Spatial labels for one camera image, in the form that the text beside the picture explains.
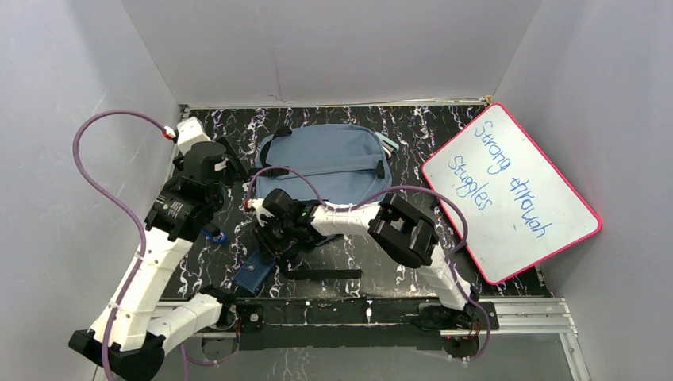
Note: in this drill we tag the pink framed whiteboard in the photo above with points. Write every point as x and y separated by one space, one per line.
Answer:
510 202

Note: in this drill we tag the blue student backpack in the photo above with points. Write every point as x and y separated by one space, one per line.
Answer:
346 163

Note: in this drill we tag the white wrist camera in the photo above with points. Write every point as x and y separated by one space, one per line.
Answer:
255 206
190 131

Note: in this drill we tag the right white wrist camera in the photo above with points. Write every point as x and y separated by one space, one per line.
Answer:
255 206

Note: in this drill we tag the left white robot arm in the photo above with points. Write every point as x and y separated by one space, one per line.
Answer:
125 340

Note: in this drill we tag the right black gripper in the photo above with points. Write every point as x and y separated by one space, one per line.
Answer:
263 234

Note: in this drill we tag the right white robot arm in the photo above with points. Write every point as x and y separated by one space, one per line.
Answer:
402 231

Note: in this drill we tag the black front rail frame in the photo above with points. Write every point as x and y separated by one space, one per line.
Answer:
266 323

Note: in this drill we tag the navy snap wallet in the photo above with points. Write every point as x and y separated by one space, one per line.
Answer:
254 271

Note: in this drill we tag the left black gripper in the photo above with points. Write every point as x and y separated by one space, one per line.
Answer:
231 159

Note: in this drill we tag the teal eraser case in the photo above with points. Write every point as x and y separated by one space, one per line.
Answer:
389 146

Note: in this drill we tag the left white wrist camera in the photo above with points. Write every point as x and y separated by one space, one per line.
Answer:
190 131

